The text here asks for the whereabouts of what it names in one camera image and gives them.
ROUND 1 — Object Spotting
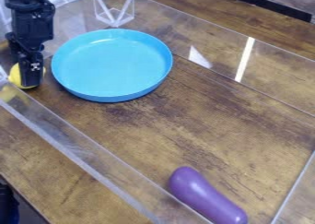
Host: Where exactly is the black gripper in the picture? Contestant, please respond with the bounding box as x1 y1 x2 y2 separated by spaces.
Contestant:
5 0 55 88

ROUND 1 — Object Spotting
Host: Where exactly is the yellow lemon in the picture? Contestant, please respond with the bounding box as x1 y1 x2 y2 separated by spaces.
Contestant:
8 64 46 89

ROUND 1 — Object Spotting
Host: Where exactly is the blue round tray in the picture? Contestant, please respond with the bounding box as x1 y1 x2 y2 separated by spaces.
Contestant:
51 29 174 102

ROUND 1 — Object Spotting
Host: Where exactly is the dark object bottom left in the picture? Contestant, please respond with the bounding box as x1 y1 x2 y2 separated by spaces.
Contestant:
0 183 20 224

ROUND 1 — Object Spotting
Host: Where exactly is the purple toy eggplant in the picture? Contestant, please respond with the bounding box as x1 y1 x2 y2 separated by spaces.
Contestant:
168 167 248 224

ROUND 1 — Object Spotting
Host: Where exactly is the clear acrylic enclosure wall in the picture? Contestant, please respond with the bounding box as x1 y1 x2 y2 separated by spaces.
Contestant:
0 0 315 224

